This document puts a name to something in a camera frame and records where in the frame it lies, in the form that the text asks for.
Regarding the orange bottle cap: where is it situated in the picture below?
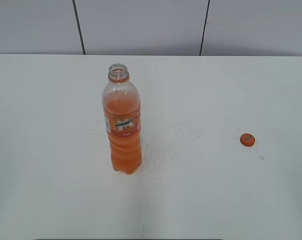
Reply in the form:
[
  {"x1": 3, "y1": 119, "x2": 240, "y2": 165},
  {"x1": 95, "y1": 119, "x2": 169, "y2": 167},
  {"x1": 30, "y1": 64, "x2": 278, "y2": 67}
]
[{"x1": 240, "y1": 133, "x2": 255, "y2": 147}]

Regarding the orange Mirinda soda bottle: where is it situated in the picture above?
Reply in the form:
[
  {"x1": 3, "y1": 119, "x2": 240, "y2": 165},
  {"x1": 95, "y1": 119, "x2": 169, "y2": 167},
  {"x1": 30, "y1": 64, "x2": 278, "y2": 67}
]
[{"x1": 102, "y1": 63, "x2": 142, "y2": 174}]

